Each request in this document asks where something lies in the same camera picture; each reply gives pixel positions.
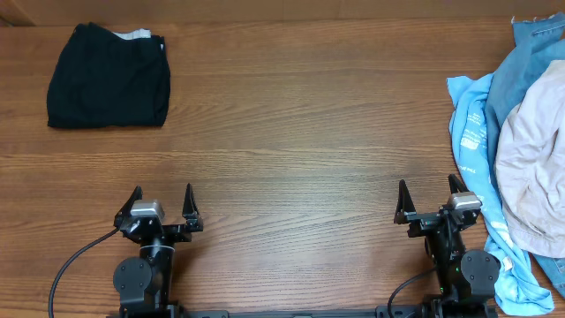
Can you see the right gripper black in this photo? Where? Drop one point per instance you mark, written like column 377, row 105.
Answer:
column 424, row 222

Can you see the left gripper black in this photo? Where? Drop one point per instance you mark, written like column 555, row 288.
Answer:
column 182, row 233

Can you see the beige shorts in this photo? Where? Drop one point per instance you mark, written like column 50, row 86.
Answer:
column 529, row 166

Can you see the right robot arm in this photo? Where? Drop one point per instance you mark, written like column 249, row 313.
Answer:
column 466, row 277

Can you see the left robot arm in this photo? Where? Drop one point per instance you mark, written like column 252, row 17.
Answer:
column 144, row 282

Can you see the light blue printed t-shirt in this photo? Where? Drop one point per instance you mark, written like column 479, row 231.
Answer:
column 517, row 291

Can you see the white folded garment under black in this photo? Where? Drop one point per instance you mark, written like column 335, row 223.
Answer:
column 142, row 38

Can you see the blue denim jeans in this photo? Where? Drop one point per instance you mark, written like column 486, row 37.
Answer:
column 538, row 43

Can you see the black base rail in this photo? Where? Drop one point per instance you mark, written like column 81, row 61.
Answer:
column 304, row 313

